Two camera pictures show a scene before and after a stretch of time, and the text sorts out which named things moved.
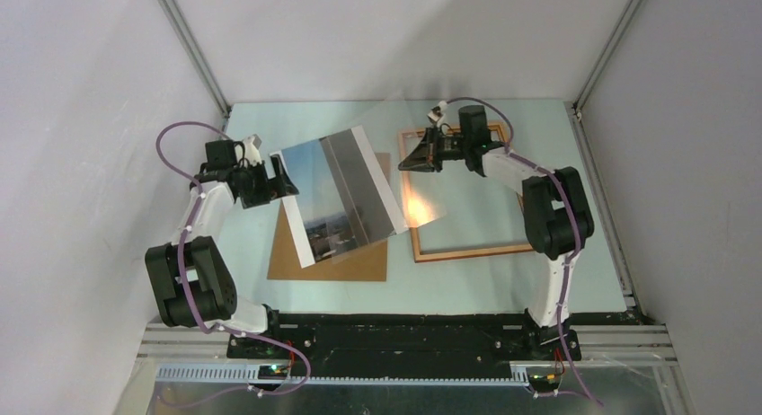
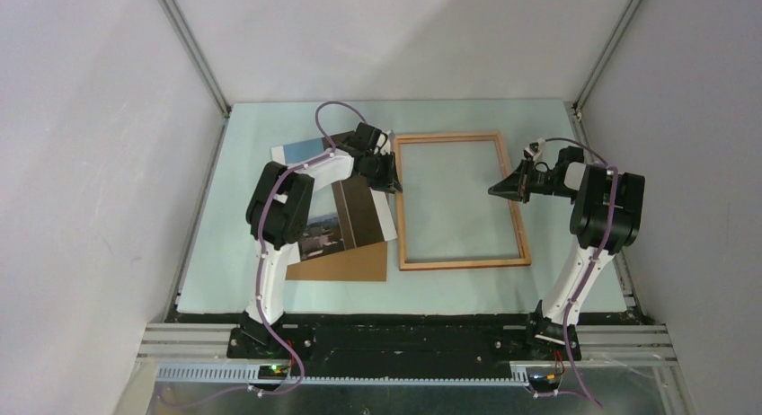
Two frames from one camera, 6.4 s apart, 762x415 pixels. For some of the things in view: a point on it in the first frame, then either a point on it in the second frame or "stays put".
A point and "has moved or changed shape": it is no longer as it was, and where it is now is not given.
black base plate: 385,342 stays put
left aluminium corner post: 185,35 stays put
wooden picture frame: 418,257 has moved or changed shape
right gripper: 425,157 → 516,186
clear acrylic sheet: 355,191 → 448,212
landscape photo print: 344,202 stays put
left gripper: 280,186 → 389,181
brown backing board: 365,263 stays put
